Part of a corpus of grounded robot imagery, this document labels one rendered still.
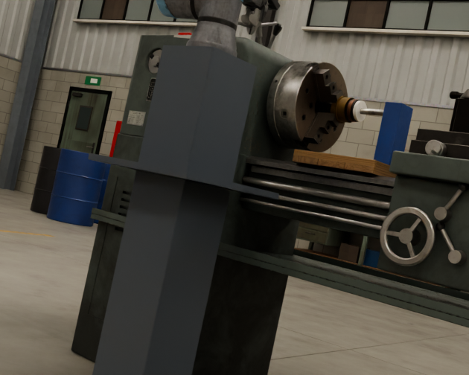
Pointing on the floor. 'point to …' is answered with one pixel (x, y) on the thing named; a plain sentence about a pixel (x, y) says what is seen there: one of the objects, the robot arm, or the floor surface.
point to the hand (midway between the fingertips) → (251, 31)
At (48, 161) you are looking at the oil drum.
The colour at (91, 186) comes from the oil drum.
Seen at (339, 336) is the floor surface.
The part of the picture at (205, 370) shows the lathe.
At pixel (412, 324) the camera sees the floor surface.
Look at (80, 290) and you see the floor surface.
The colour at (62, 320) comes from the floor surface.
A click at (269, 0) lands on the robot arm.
